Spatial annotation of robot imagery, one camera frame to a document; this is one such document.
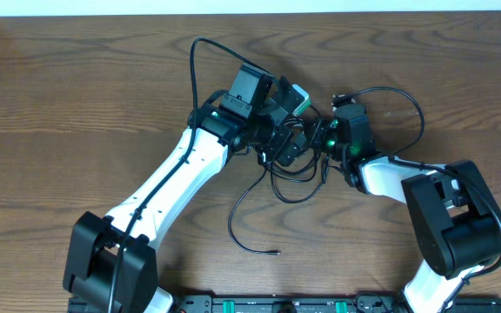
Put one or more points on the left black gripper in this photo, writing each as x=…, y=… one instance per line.
x=277, y=148

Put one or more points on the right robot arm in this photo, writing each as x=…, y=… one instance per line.
x=456, y=220

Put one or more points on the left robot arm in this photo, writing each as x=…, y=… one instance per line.
x=112, y=260

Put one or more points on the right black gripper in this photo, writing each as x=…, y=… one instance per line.
x=317, y=129

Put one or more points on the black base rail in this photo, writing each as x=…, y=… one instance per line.
x=364, y=302

